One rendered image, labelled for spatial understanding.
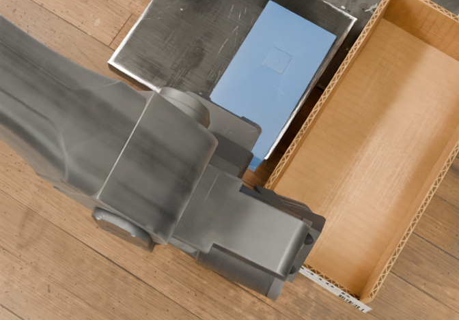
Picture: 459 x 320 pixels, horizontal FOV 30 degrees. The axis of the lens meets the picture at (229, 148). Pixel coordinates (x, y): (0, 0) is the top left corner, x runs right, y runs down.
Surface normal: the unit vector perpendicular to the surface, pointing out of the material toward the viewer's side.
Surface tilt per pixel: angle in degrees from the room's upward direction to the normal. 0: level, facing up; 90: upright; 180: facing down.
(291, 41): 0
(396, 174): 0
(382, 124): 0
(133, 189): 38
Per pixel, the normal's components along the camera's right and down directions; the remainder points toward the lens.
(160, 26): 0.03, -0.25
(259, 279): -0.36, 0.55
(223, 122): -0.21, 0.19
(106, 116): 0.57, 0.06
